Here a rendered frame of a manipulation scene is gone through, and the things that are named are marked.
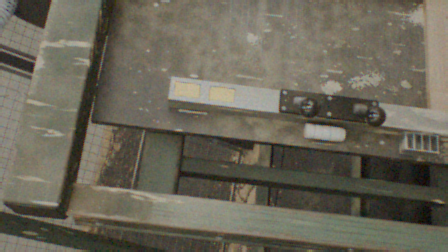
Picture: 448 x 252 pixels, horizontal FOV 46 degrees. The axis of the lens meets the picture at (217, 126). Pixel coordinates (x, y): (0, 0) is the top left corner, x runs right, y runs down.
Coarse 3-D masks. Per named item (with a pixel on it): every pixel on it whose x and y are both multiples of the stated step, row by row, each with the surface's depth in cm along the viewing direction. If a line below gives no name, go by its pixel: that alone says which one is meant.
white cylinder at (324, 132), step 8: (304, 128) 108; (312, 128) 105; (320, 128) 105; (328, 128) 106; (336, 128) 106; (304, 136) 107; (312, 136) 106; (320, 136) 106; (328, 136) 105; (336, 136) 105; (344, 136) 106
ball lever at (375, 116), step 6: (354, 108) 104; (360, 108) 104; (366, 108) 104; (372, 108) 94; (378, 108) 94; (366, 114) 95; (372, 114) 93; (378, 114) 93; (384, 114) 94; (366, 120) 95; (372, 120) 94; (378, 120) 93; (384, 120) 94; (378, 126) 95
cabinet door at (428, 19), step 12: (432, 0) 120; (444, 0) 120; (432, 12) 119; (444, 12) 119; (432, 24) 117; (444, 24) 118; (432, 36) 116; (444, 36) 117; (432, 48) 115; (444, 48) 115; (432, 60) 114; (444, 60) 114; (432, 72) 113; (444, 72) 113; (432, 84) 112; (444, 84) 112; (432, 96) 111; (444, 96) 111; (432, 108) 110; (444, 108) 110
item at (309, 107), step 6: (300, 96) 105; (294, 102) 104; (300, 102) 102; (306, 102) 93; (312, 102) 93; (318, 102) 94; (300, 108) 94; (306, 108) 93; (312, 108) 93; (318, 108) 93; (306, 114) 93; (312, 114) 93
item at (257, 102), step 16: (176, 80) 106; (192, 80) 106; (176, 96) 104; (208, 96) 105; (240, 96) 106; (256, 96) 106; (272, 96) 106; (224, 112) 108; (240, 112) 107; (256, 112) 106; (272, 112) 105; (400, 112) 107; (416, 112) 107; (432, 112) 107; (352, 128) 108; (368, 128) 108; (384, 128) 107; (400, 128) 106; (416, 128) 106; (432, 128) 106
